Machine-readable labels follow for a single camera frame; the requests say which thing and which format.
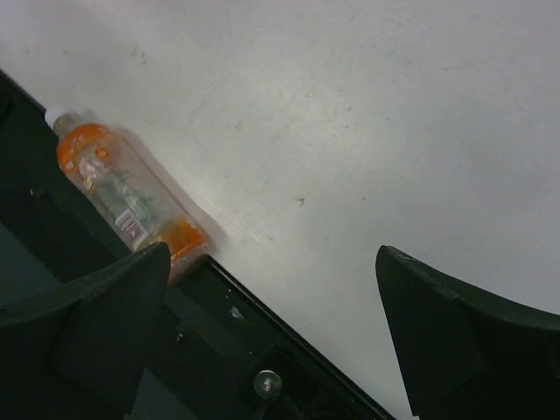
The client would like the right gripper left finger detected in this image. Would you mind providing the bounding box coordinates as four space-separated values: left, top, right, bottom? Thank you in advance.
1 242 171 419

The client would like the orange label plastic bottle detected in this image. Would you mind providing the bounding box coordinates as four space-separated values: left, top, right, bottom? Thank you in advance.
44 106 209 284

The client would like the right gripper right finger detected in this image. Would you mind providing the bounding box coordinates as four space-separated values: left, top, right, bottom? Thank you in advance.
375 246 559 419

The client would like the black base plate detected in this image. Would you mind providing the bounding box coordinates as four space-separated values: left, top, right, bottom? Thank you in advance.
1 76 389 419

